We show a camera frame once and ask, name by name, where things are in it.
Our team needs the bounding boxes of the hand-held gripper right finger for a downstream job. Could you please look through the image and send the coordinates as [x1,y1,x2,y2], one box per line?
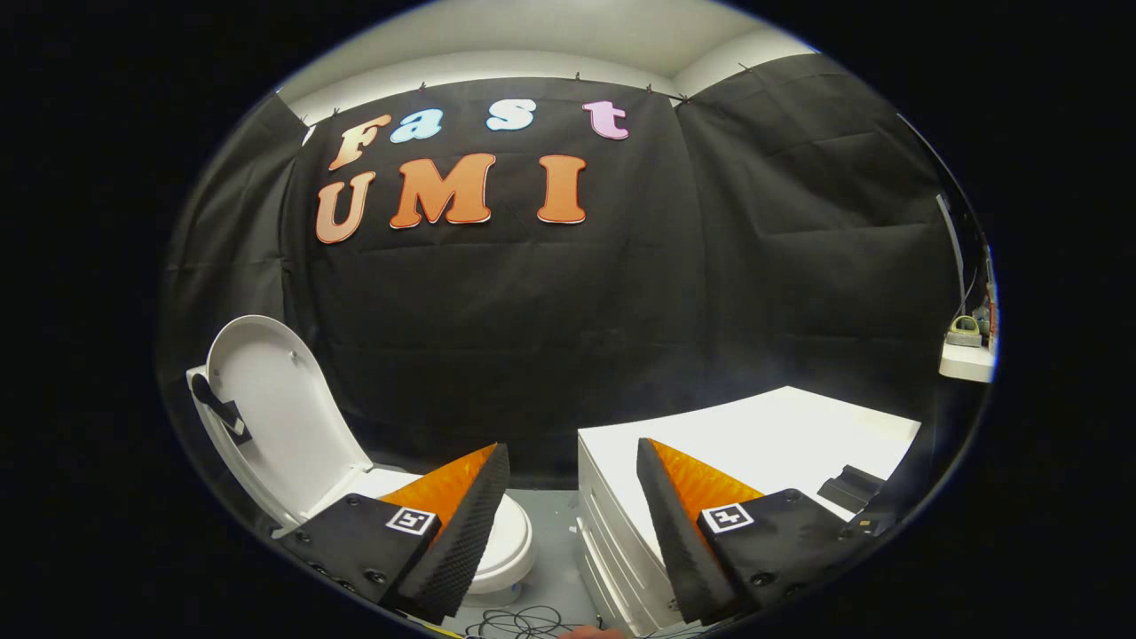
[635,438,888,625]

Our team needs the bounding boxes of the white toilet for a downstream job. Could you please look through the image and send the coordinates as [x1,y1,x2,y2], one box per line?
[185,364,538,609]

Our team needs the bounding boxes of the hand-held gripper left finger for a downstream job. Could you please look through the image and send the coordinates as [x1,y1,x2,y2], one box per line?
[282,442,513,625]

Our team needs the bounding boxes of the white toilet seat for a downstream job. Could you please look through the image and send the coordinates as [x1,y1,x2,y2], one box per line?
[368,468,536,578]

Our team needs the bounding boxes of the black floor cables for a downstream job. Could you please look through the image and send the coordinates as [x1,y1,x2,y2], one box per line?
[463,606,578,639]

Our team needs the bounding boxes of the black backdrop cloth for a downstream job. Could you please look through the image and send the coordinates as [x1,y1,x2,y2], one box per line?
[158,53,986,533]

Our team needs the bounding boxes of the black lid handle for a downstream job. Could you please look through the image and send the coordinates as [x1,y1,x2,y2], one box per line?
[189,373,254,445]

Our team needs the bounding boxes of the white wall shelf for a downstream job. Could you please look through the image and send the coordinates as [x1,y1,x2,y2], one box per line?
[939,342,995,384]

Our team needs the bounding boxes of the white toilet lid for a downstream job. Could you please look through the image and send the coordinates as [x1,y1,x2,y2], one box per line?
[206,315,374,529]

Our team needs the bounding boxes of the white drawer cabinet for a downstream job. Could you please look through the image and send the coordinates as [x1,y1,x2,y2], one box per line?
[577,386,922,635]

